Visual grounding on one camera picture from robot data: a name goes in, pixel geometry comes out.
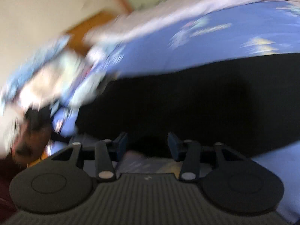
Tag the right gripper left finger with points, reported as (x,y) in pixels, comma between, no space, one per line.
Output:
(67,178)

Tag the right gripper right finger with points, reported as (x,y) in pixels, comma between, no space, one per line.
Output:
(227,179)

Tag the black pants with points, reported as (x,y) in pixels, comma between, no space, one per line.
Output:
(249,104)

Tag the floral pillow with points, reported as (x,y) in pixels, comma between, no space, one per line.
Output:
(54,76)

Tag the wooden headboard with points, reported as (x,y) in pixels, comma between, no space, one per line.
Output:
(78,32)

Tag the blue patterned bed cover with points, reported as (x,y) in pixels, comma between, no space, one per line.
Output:
(257,29)

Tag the light pink quilt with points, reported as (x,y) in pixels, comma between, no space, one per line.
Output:
(140,23)

